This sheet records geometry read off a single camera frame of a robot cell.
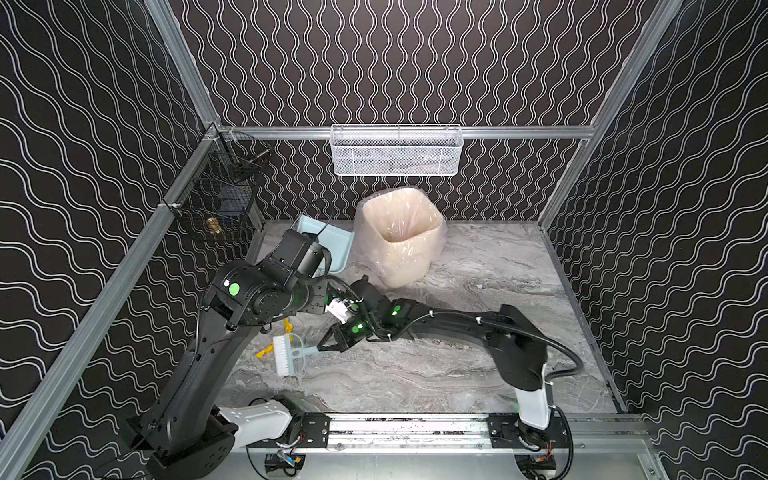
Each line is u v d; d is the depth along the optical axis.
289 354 0.76
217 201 0.93
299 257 0.42
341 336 0.67
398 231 0.98
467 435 0.76
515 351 0.48
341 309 0.72
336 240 0.67
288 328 0.91
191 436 0.39
